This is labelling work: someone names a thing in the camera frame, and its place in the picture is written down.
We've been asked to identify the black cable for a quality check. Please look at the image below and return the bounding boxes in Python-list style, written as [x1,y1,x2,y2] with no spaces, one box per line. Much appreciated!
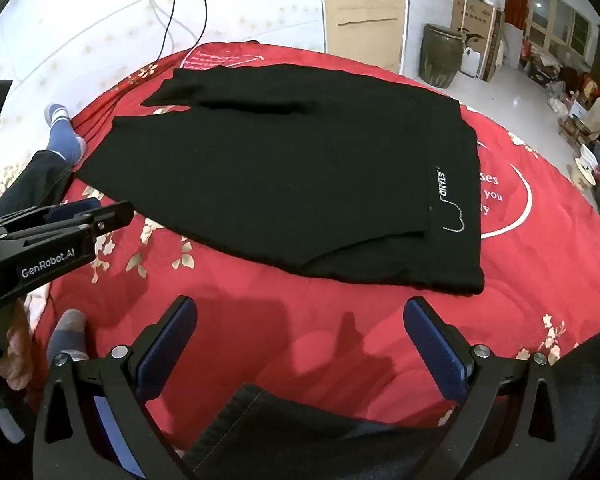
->
[192,0,211,58]
[157,0,177,58]

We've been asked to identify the cardboard panel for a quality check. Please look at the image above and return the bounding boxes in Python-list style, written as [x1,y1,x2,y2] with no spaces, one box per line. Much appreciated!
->
[320,0,410,73]

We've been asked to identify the large cardboard box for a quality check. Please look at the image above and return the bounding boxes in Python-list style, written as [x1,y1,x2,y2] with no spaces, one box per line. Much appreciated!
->
[450,0,505,83]

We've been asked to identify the person's left leg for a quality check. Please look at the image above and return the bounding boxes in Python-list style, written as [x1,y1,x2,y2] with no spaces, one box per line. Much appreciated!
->
[0,102,88,226]

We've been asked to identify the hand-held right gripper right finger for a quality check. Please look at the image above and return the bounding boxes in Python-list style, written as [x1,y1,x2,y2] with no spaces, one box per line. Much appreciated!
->
[403,296,565,480]

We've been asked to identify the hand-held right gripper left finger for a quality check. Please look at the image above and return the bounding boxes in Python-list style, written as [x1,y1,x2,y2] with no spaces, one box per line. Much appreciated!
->
[32,296,198,480]

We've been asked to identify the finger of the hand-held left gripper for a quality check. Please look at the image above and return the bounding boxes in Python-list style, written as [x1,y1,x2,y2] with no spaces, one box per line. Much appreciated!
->
[0,201,135,261]
[0,198,102,236]

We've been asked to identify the person's left hand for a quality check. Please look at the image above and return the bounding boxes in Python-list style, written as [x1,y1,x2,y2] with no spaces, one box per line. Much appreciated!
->
[0,302,37,392]

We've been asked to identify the red floral blanket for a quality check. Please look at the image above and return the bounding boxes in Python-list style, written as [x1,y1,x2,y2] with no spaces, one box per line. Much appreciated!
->
[22,40,600,461]

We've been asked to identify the pile of household clutter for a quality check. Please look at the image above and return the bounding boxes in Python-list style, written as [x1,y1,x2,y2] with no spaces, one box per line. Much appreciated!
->
[520,40,600,161]

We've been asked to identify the person's foot in grey sock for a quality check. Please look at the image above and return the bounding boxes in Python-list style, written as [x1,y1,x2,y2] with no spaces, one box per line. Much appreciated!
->
[46,309,88,363]

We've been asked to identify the black pants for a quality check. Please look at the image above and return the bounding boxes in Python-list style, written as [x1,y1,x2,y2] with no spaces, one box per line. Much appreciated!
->
[74,64,486,296]

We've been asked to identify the white round object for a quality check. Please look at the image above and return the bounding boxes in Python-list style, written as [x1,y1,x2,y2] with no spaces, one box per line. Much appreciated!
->
[572,144,600,191]

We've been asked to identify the white plastic jug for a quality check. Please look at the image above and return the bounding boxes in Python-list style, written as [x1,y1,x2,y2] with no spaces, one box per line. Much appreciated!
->
[460,47,483,78]

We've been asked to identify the glass-door cabinet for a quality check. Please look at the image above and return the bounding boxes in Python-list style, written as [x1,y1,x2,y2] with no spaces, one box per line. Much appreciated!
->
[525,0,600,68]

